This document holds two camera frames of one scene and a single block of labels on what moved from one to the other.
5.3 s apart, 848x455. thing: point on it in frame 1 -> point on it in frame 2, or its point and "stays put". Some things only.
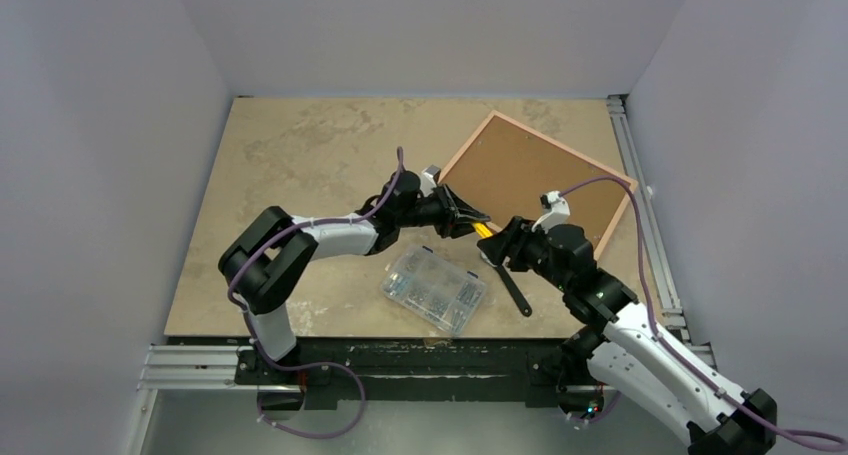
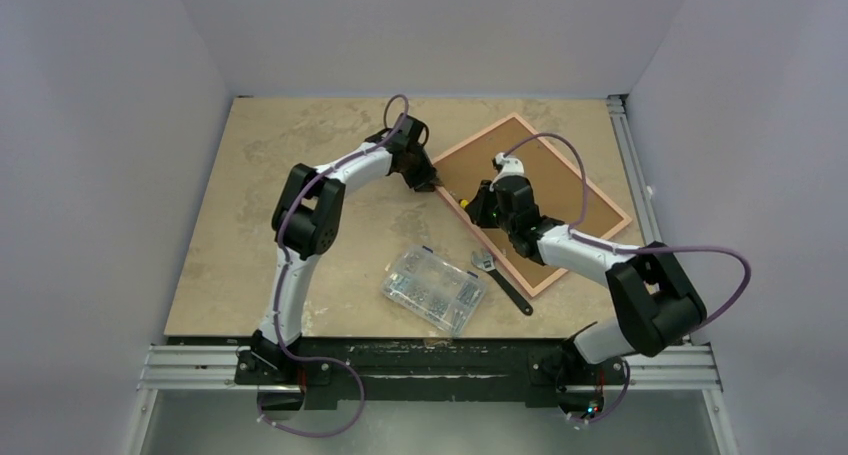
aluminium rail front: (212, 369) stays put
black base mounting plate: (394, 368) stays put
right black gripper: (505, 241) -> (479, 207)
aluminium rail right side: (672, 307) stays put
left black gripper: (450, 208) -> (427, 181)
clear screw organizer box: (434, 287) stays put
